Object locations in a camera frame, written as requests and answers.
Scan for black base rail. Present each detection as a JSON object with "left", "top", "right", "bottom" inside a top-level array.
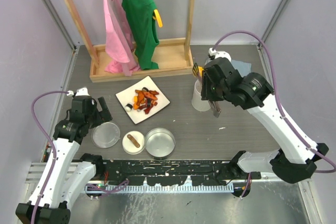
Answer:
[{"left": 93, "top": 159, "right": 248, "bottom": 186}]

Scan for yellow round food piece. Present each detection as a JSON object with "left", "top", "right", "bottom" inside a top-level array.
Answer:
[{"left": 198, "top": 66, "right": 204, "bottom": 77}]

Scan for white lid with leather strap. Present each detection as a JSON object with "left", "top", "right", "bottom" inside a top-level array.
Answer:
[{"left": 122, "top": 131, "right": 145, "bottom": 155}]

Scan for pink shirt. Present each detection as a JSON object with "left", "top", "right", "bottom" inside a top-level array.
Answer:
[{"left": 103, "top": 0, "right": 140, "bottom": 76}]

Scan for blue denim cloth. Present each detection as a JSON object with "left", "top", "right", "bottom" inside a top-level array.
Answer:
[{"left": 231, "top": 60, "right": 252, "bottom": 77}]

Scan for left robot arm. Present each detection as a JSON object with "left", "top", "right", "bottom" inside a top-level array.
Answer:
[{"left": 15, "top": 92, "right": 112, "bottom": 223}]

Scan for metal tongs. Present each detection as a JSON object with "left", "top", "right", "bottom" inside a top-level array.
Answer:
[{"left": 192, "top": 63, "right": 221, "bottom": 118}]

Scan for shallow round metal tin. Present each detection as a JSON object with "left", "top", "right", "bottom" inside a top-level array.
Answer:
[{"left": 145, "top": 128, "right": 175, "bottom": 161}]

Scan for green shirt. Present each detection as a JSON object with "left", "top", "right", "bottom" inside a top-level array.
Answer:
[{"left": 122, "top": 0, "right": 159, "bottom": 70}]

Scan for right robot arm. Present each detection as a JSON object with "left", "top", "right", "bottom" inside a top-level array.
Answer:
[{"left": 193, "top": 57, "right": 329, "bottom": 184}]

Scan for black white sushi roll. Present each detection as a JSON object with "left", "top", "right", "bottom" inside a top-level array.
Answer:
[{"left": 124, "top": 103, "right": 133, "bottom": 112}]

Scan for wooden clothes rack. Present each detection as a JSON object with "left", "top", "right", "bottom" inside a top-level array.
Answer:
[{"left": 64, "top": 0, "right": 195, "bottom": 82}]

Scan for tall metal container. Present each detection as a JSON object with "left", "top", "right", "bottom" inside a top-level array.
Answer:
[{"left": 191, "top": 80, "right": 211, "bottom": 112}]

